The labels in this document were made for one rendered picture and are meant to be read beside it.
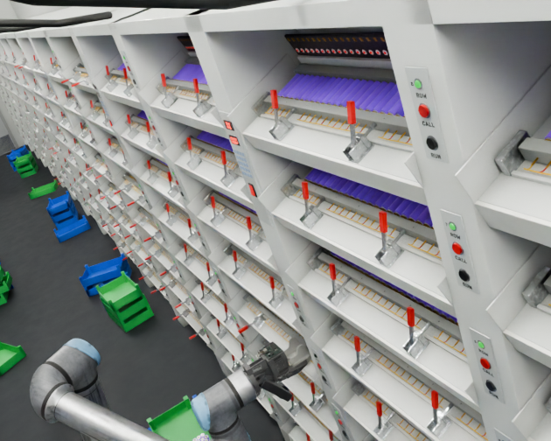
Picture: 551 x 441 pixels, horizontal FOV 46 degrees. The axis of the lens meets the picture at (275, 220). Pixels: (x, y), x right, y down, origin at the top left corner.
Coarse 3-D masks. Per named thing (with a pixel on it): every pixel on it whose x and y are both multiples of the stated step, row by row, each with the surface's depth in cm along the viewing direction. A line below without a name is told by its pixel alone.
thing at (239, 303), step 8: (240, 296) 231; (232, 304) 230; (240, 304) 232; (240, 312) 230; (248, 312) 227; (256, 312) 224; (272, 312) 219; (248, 320) 224; (256, 328) 218; (264, 328) 215; (264, 336) 213; (272, 336) 210; (280, 336) 208; (280, 344) 205; (288, 344) 203; (304, 368) 190; (312, 368) 188; (312, 376) 186; (320, 384) 179
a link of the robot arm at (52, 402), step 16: (48, 368) 191; (32, 384) 189; (48, 384) 186; (64, 384) 188; (32, 400) 186; (48, 400) 183; (64, 400) 184; (80, 400) 184; (48, 416) 184; (64, 416) 182; (80, 416) 180; (96, 416) 179; (112, 416) 180; (96, 432) 178; (112, 432) 176; (128, 432) 175; (144, 432) 176
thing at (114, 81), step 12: (120, 60) 261; (108, 72) 245; (120, 72) 248; (96, 84) 259; (108, 84) 247; (120, 84) 245; (132, 84) 223; (108, 96) 256; (120, 96) 232; (132, 96) 221
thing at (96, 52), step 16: (80, 48) 254; (96, 48) 256; (112, 48) 259; (96, 64) 258; (112, 112) 265; (128, 144) 271; (128, 160) 280; (160, 224) 286; (192, 304) 312; (224, 368) 320
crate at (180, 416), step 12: (180, 408) 294; (156, 420) 289; (168, 420) 292; (180, 420) 291; (192, 420) 290; (156, 432) 288; (168, 432) 288; (180, 432) 287; (192, 432) 286; (204, 432) 285
